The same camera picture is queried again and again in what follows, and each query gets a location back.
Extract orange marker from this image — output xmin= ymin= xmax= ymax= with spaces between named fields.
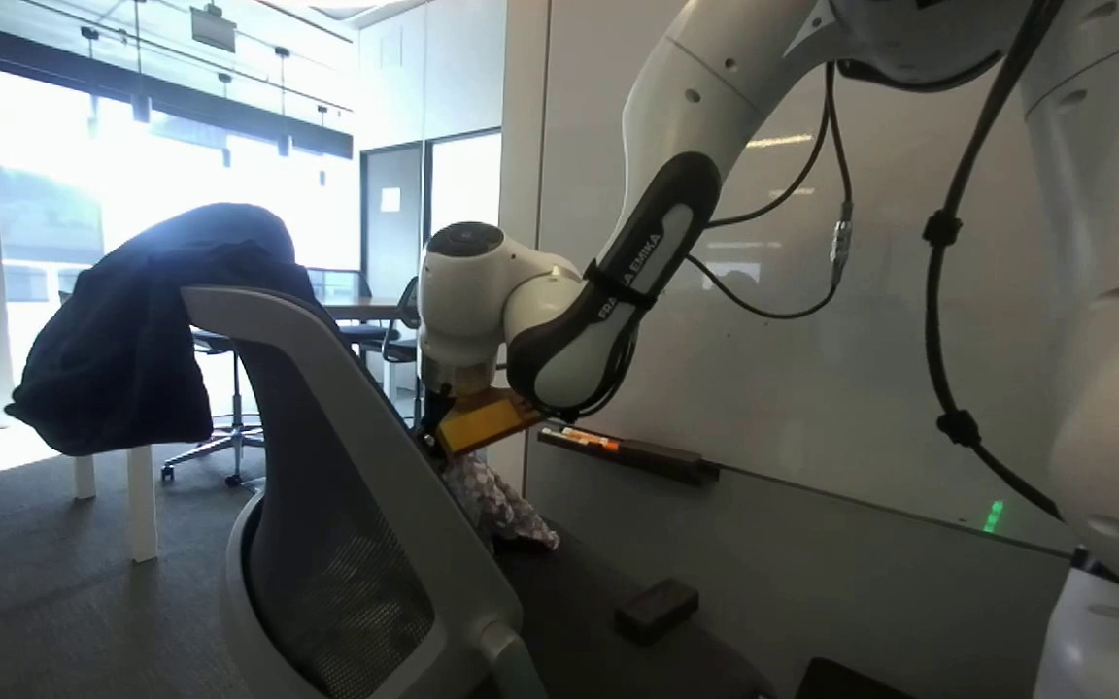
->
xmin=555 ymin=422 xmax=627 ymax=453

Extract office chair with star base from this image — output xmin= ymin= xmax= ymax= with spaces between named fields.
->
xmin=153 ymin=325 xmax=272 ymax=492

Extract black mesh office chair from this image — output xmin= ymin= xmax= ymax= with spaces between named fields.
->
xmin=375 ymin=272 xmax=436 ymax=429

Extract grey office chair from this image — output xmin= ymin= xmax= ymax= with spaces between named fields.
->
xmin=178 ymin=281 xmax=785 ymax=699

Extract black eraser block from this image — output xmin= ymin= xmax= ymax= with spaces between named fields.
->
xmin=615 ymin=580 xmax=708 ymax=653

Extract large whiteboard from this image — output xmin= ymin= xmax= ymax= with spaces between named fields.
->
xmin=519 ymin=0 xmax=1119 ymax=699

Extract black base cable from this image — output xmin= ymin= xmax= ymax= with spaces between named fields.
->
xmin=915 ymin=0 xmax=1072 ymax=525

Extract white table legs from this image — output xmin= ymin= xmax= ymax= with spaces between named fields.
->
xmin=68 ymin=439 xmax=164 ymax=568

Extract dark navy clothing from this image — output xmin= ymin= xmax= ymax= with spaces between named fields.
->
xmin=0 ymin=200 xmax=336 ymax=458

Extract blue patterned white towel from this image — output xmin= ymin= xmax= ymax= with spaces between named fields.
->
xmin=440 ymin=450 xmax=562 ymax=554

